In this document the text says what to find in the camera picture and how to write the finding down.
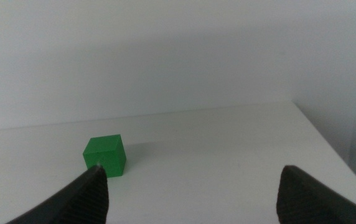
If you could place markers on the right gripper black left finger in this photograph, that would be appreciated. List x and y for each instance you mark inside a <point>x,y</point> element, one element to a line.
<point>84,202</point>

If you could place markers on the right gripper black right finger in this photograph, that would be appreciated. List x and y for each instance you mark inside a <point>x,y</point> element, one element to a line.
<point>305,199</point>

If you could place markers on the green cube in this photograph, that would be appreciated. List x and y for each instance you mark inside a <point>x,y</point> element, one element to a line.
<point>109,152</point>

